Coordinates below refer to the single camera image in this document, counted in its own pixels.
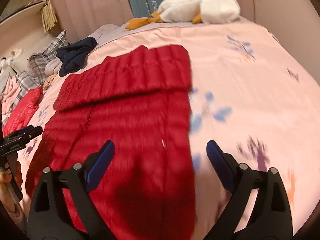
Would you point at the pink deer print duvet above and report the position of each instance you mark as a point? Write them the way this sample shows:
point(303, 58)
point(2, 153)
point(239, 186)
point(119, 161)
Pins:
point(247, 93)

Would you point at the white goose plush toy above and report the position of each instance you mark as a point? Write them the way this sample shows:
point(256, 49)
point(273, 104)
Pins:
point(193, 11)

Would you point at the navy blue garment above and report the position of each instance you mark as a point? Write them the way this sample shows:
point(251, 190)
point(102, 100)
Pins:
point(73, 55)

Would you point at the small orange garment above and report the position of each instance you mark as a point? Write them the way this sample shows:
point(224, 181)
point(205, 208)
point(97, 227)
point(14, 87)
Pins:
point(49, 81)

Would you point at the white shelf with tassel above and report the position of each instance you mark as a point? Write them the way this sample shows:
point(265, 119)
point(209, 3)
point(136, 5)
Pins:
point(21, 25)

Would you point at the light grey garment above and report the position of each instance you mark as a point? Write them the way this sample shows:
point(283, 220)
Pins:
point(53, 67)

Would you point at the left hand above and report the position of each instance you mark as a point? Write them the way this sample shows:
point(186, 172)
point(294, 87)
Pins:
point(7, 198)

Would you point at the plaid grey pillow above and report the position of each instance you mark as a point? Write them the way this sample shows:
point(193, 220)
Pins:
point(30, 66)

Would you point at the dark red puffer jacket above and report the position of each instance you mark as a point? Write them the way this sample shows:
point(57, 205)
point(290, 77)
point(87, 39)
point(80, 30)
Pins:
point(139, 101)

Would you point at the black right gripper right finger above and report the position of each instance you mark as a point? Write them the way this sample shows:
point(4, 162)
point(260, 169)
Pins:
point(271, 215)

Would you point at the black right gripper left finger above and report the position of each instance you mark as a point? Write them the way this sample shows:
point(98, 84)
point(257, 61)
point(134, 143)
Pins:
point(49, 217)

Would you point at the bright red puffer jacket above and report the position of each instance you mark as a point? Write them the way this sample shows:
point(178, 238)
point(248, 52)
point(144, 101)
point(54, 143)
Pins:
point(24, 111)

